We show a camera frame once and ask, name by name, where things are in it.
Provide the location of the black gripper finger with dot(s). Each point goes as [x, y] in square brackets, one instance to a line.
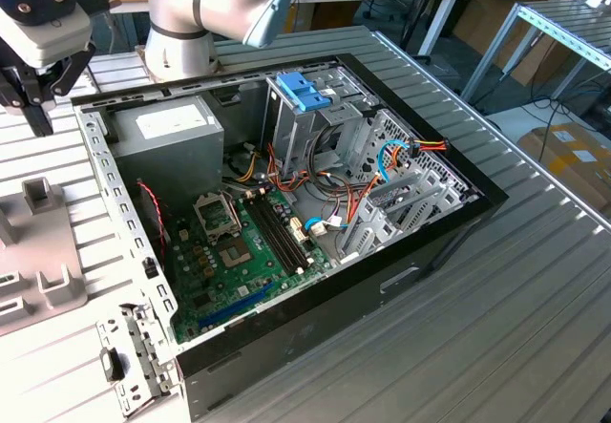
[71, 72]
[16, 91]

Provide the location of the metal disk bay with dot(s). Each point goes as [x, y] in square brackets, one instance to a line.
[377, 222]

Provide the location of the grey power supply unit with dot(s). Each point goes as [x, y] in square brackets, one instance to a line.
[167, 155]

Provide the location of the grey parts rack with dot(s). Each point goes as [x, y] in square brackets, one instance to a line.
[43, 241]

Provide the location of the blue plastic bay latch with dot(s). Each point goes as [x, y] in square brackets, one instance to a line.
[298, 91]

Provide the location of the metal drive cage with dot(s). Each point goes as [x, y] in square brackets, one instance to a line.
[296, 132]

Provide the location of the CPU socket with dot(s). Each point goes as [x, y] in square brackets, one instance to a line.
[234, 255]

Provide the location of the black RAM slot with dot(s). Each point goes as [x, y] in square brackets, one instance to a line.
[284, 229]
[272, 234]

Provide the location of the green motherboard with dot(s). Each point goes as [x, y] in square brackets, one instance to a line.
[267, 270]

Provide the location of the blue expansion slot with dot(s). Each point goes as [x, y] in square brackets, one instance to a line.
[236, 306]

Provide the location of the open black PC case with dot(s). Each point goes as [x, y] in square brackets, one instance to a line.
[310, 332]

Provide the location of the black tripod stand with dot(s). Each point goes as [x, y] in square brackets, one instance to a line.
[420, 12]

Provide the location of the cardboard box with labels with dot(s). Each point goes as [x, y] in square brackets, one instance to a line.
[563, 165]

